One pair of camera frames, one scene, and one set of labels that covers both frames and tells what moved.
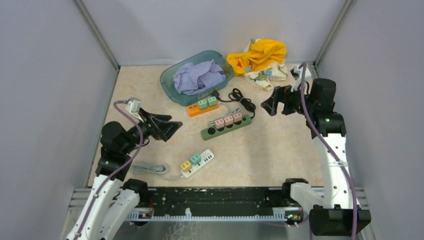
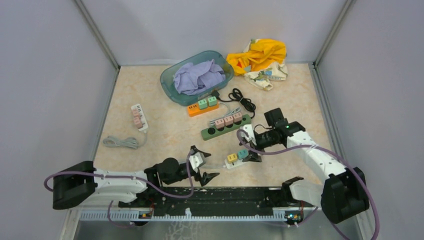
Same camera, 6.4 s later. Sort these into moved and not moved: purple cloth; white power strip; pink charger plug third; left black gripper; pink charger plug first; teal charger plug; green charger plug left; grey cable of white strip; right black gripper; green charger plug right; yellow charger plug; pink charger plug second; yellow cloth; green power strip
Moved: left black gripper; white power strip; grey cable of white strip; yellow charger plug; teal charger plug; right black gripper
Not moved: green charger plug left; pink charger plug third; green charger plug right; yellow cloth; green power strip; purple cloth; pink charger plug first; pink charger plug second
